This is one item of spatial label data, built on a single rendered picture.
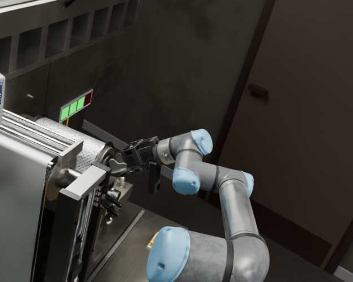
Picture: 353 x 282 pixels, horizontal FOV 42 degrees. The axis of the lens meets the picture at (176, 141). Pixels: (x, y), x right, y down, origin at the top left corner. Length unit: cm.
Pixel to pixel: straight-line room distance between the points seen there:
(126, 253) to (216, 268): 85
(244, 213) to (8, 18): 83
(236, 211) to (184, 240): 24
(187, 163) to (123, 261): 56
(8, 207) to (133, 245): 62
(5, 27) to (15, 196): 48
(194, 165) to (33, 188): 42
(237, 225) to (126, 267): 70
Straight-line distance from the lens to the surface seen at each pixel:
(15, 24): 144
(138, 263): 169
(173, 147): 133
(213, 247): 91
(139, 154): 139
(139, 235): 180
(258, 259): 95
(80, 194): 105
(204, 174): 125
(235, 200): 115
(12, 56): 148
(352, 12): 293
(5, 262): 141
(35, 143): 117
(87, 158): 145
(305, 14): 300
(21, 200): 124
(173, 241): 89
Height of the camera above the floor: 208
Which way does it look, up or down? 29 degrees down
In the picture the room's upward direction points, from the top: 17 degrees clockwise
